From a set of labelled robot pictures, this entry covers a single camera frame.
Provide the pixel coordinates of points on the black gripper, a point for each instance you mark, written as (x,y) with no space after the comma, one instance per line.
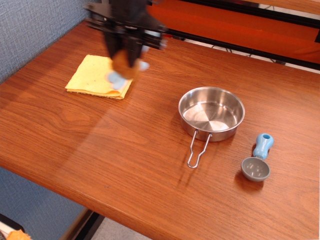
(127,19)

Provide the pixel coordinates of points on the blue handled grey scoop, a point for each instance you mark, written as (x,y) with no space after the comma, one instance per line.
(255,168)

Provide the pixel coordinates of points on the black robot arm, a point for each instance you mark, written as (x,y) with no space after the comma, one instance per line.
(126,25)

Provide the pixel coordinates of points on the blue and brown plush toy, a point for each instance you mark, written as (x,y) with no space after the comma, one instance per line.
(122,71)

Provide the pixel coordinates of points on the stainless steel pan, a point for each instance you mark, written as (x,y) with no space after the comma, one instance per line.
(209,114)

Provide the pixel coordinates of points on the folded yellow towel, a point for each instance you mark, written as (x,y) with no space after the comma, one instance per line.
(92,78)

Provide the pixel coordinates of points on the orange panel black frame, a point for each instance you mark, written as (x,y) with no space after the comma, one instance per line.
(283,30)

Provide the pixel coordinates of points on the orange fuzzy object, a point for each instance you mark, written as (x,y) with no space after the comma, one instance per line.
(18,235)

